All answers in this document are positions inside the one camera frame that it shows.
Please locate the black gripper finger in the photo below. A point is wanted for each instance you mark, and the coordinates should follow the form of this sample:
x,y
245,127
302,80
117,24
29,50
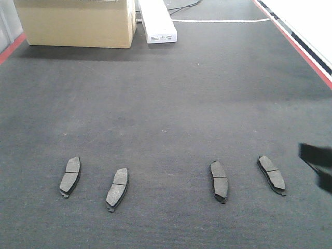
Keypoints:
x,y
319,159

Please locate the brake pad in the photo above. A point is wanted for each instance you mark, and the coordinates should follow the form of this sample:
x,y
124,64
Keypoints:
x,y
70,177
272,174
118,189
219,181

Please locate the dark conveyor belt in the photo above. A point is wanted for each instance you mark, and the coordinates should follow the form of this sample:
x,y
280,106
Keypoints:
x,y
232,88

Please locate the long white carton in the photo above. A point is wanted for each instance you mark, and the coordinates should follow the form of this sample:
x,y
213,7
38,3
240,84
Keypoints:
x,y
157,23

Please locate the cardboard box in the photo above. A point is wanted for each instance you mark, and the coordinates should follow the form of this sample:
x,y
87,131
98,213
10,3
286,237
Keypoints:
x,y
101,24

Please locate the red conveyor side rail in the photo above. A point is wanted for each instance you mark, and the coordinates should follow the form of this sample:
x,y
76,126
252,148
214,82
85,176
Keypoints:
x,y
307,53

